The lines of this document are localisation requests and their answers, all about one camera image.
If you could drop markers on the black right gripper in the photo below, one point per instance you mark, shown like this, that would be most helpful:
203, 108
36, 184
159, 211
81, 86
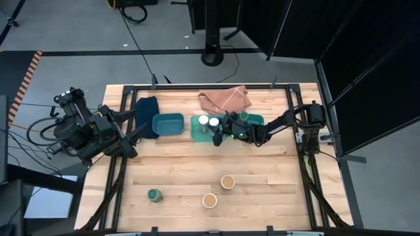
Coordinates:
234, 129

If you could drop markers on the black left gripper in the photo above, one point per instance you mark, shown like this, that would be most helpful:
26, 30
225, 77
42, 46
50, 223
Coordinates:
113, 131

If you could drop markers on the spice jar white lid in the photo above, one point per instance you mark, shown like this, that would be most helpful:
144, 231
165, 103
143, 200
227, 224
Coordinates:
214, 122
203, 120

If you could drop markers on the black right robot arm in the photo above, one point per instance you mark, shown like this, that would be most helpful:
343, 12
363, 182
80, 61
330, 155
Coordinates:
288, 119

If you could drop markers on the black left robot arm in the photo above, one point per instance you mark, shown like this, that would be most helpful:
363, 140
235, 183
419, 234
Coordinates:
75, 131

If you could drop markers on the navy blue cloth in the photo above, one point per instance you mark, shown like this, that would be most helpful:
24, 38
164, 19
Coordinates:
147, 108

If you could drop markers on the salmon pink cloth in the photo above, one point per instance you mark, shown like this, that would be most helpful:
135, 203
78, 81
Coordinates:
226, 100

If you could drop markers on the translucent turquoise plastic bin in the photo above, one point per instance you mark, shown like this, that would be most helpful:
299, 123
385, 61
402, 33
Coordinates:
197, 136

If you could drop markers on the teal plastic bin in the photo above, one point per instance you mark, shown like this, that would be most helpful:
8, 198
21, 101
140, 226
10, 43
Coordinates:
256, 118

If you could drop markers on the blue-grey plastic bin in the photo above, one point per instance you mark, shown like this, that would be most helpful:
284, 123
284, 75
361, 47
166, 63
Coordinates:
168, 124

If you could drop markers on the black pole stand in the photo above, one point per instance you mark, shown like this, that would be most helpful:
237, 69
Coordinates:
212, 32

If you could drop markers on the black side table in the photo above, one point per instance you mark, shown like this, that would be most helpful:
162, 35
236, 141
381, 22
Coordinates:
39, 178

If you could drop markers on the black partition panel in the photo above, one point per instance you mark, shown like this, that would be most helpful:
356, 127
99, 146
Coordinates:
229, 13
259, 23
377, 98
311, 26

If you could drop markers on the white board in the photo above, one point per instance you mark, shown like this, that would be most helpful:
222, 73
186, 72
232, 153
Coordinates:
49, 203

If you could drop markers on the orange black hazard tape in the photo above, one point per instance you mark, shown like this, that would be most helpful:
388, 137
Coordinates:
26, 80

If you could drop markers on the grey partition foot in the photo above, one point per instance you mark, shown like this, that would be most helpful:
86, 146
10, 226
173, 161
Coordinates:
354, 159

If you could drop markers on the black tripod leg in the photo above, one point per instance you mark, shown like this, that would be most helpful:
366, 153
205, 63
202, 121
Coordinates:
12, 21

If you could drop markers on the black aluminium table frame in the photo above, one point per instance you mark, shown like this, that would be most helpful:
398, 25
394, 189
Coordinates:
210, 87

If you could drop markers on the small black hook bracket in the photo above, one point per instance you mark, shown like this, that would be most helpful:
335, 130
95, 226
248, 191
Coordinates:
52, 113

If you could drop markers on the black edge bracket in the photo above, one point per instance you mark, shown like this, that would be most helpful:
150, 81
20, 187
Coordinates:
270, 231
154, 231

